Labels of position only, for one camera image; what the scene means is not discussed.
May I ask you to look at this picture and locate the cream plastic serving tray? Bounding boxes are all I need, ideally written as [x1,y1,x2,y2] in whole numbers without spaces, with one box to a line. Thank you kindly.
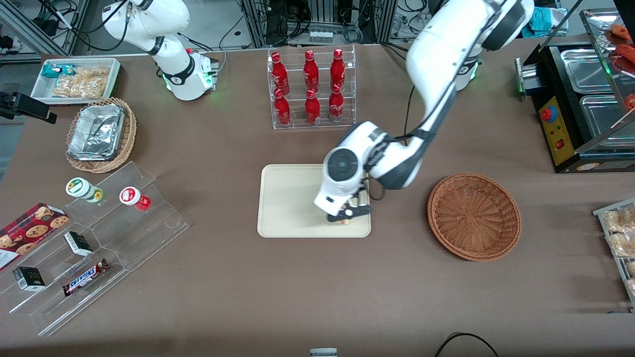
[257,164,372,238]

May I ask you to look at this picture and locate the brown round wicker basket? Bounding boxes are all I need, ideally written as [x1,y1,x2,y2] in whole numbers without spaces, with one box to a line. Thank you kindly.
[427,172,522,262]

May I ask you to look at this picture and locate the light wicker basket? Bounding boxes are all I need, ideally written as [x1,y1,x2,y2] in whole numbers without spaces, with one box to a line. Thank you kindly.
[65,97,138,174]

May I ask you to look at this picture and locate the grey bread tray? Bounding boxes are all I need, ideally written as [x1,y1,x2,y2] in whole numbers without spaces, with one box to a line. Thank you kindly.
[592,198,635,309]

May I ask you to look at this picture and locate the red cola bottle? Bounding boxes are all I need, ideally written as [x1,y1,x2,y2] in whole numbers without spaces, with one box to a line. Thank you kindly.
[274,88,292,126]
[328,84,345,123]
[303,50,320,93]
[330,48,346,93]
[305,88,321,125]
[271,52,290,95]

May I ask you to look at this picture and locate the clear acrylic bottle rack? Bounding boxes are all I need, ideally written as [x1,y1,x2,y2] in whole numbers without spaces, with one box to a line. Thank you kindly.
[267,44,357,131]

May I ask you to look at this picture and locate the clear acrylic stepped display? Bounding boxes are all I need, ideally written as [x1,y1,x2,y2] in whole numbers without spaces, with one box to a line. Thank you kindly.
[0,160,191,338]

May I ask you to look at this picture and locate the red lid yogurt cup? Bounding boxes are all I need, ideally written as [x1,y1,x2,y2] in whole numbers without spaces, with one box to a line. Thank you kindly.
[119,186,152,211]

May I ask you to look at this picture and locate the black food warmer machine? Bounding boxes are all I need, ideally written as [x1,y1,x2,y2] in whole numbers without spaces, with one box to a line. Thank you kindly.
[516,7,635,174]

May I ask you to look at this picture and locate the stacked foil containers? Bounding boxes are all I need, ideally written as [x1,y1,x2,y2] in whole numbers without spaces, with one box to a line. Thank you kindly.
[66,103,126,162]

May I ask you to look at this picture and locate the steel warmer pan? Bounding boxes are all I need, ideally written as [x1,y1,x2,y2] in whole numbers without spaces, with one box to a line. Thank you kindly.
[579,94,635,150]
[560,48,614,94]

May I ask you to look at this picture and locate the green lid yogurt cup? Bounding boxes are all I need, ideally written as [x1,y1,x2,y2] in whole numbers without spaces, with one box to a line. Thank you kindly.
[65,177,104,204]

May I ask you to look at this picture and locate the small black box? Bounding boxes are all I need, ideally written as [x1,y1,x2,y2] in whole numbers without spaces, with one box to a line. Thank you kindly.
[12,266,47,292]
[63,231,94,257]

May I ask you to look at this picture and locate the Snickers chocolate bar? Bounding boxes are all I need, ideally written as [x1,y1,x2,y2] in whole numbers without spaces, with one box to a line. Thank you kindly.
[62,258,111,298]

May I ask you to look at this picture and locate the clear bag of crackers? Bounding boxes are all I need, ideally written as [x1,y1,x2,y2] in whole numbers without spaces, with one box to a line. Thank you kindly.
[52,67,111,99]

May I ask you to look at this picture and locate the red cookie box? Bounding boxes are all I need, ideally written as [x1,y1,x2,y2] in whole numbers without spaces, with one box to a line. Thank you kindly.
[0,202,70,271]

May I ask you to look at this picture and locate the teal snack packet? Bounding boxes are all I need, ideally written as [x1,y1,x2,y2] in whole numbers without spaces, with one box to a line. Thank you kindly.
[41,63,75,79]

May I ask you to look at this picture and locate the white plastic snack bin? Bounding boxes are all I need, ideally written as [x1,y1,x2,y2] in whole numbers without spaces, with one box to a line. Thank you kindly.
[30,58,123,106]

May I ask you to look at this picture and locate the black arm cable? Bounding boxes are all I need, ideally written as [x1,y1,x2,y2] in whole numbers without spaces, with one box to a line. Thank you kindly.
[370,85,427,202]

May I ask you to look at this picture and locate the black table edge cable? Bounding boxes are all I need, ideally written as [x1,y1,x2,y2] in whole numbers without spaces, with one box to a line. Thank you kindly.
[434,332,500,357]

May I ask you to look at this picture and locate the shiny metal warmer bracket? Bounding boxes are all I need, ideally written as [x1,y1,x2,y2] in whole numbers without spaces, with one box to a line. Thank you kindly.
[515,57,542,96]

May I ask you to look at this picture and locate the black camera on mount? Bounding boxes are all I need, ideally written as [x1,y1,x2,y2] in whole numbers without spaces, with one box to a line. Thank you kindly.
[0,91,58,125]

